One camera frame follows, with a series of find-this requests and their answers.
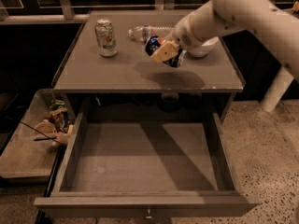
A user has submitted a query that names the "open grey top drawer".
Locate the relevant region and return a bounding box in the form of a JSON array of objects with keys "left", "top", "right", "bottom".
[{"left": 35, "top": 112, "right": 259, "bottom": 218}]

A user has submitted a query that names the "clear plastic water bottle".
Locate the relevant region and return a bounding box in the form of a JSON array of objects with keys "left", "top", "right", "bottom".
[{"left": 128, "top": 25, "right": 173, "bottom": 43}]

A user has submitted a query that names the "metal drawer knob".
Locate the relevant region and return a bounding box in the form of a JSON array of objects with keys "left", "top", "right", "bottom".
[{"left": 144, "top": 209, "right": 153, "bottom": 220}]

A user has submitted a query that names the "grey cabinet with top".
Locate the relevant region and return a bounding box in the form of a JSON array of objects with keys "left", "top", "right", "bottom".
[{"left": 51, "top": 8, "right": 247, "bottom": 123}]

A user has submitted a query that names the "white diagonal support post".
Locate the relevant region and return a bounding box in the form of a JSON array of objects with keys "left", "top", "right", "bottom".
[{"left": 261, "top": 67, "right": 293, "bottom": 113}]

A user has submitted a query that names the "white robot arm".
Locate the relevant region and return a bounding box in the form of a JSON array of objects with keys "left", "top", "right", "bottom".
[{"left": 149, "top": 0, "right": 299, "bottom": 80}]

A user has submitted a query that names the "white ceramic bowl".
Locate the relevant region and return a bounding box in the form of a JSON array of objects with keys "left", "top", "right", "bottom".
[{"left": 188, "top": 37, "right": 219, "bottom": 58}]

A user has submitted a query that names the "grey plastic bin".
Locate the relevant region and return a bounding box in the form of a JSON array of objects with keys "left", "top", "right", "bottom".
[{"left": 0, "top": 89, "right": 69, "bottom": 183}]

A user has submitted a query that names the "black thin cable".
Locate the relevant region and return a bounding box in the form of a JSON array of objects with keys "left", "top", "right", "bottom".
[{"left": 20, "top": 120, "right": 64, "bottom": 146}]

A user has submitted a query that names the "white window frame rail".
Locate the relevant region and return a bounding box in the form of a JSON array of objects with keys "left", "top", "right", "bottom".
[{"left": 0, "top": 0, "right": 207, "bottom": 24}]

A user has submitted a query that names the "green white soda can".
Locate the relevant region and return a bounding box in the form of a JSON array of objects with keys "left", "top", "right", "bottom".
[{"left": 94, "top": 19, "right": 117, "bottom": 57}]

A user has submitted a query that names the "blue pepsi can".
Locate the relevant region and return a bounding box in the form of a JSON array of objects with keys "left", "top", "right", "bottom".
[{"left": 145, "top": 35, "right": 185, "bottom": 68}]

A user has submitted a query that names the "pile of snack packages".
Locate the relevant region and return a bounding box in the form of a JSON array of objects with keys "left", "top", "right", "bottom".
[{"left": 33, "top": 99, "right": 74, "bottom": 145}]

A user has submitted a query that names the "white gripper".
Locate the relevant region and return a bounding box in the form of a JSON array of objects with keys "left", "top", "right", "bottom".
[{"left": 150, "top": 16, "right": 203, "bottom": 63}]

